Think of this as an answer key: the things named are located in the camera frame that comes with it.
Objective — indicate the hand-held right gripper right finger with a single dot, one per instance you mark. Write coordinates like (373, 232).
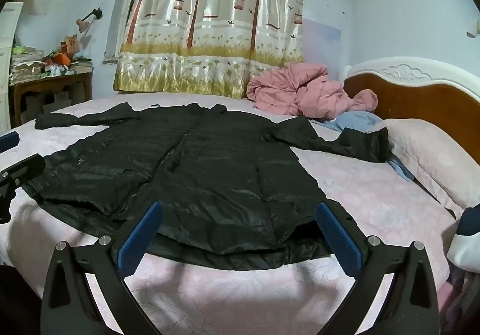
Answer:
(339, 237)

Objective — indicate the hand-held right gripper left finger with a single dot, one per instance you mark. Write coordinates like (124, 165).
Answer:
(138, 237)

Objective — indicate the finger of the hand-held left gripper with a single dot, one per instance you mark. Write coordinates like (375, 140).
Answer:
(26, 168)
(9, 142)

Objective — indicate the black puffer jacket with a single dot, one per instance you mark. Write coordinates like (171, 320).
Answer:
(210, 170)

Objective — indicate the cardboard box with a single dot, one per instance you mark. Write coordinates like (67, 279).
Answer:
(60, 99)

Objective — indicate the wooden desk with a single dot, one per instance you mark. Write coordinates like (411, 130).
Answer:
(48, 81)

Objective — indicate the stack of papers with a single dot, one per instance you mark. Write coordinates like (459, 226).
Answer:
(26, 65)

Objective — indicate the white wardrobe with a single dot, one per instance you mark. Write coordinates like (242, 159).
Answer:
(7, 57)

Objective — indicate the orange plush toy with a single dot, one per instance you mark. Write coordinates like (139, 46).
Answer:
(62, 58)

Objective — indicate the light blue cloth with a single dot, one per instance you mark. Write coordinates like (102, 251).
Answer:
(356, 119)

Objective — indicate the pink floral pillow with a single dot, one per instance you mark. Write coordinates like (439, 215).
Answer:
(431, 158)

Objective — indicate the person's dark striped clothing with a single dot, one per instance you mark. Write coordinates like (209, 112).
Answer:
(467, 237)

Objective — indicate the pink checked quilt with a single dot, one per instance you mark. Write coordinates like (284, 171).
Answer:
(300, 95)

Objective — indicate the white and wooden headboard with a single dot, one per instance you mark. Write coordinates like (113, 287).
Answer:
(412, 99)

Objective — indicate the tree print curtain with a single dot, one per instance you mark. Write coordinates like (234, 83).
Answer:
(210, 39)

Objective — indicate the wall lamp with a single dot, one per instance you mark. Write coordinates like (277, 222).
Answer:
(80, 24)

